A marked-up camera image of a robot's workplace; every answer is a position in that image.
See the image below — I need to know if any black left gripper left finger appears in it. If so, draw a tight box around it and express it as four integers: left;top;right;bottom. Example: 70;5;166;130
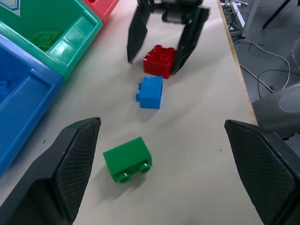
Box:
0;116;102;225

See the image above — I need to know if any blue plastic bin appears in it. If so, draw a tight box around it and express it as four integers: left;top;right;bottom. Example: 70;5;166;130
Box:
0;33;65;179

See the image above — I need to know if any black metal floor frame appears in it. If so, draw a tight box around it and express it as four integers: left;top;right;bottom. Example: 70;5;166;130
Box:
219;0;246;38

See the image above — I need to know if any dark grey robot body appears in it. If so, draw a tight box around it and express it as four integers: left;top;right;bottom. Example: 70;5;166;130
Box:
251;82;300;142

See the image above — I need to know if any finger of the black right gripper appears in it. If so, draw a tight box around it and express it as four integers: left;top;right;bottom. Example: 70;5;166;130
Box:
126;4;149;64
172;6;210;76

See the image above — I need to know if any grey metal frame post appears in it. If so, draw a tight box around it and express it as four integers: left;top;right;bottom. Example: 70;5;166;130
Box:
240;0;278;38

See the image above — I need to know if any red plastic bin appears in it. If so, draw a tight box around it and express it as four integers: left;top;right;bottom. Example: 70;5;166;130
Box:
82;0;120;24

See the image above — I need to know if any green plastic bin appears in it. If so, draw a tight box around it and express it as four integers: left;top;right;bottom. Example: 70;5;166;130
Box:
0;0;104;82

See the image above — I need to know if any white floor cable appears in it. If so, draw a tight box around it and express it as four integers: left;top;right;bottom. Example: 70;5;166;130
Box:
232;38;292;93

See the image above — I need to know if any blue toy building block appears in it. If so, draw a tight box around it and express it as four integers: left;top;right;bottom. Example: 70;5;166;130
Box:
135;75;164;110

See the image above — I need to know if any red toy building block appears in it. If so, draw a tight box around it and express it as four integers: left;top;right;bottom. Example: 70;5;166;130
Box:
142;45;177;80

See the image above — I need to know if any black slanted stand leg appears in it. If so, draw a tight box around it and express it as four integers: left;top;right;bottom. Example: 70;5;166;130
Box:
262;0;292;30

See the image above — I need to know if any green toy building block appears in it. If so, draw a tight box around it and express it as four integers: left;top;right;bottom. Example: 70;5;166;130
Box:
30;30;60;52
103;136;153;184

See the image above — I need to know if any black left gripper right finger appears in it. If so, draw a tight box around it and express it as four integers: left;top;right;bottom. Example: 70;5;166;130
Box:
224;119;300;225

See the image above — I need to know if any white blue bin label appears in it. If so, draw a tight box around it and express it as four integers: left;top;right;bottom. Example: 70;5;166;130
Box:
0;0;22;18

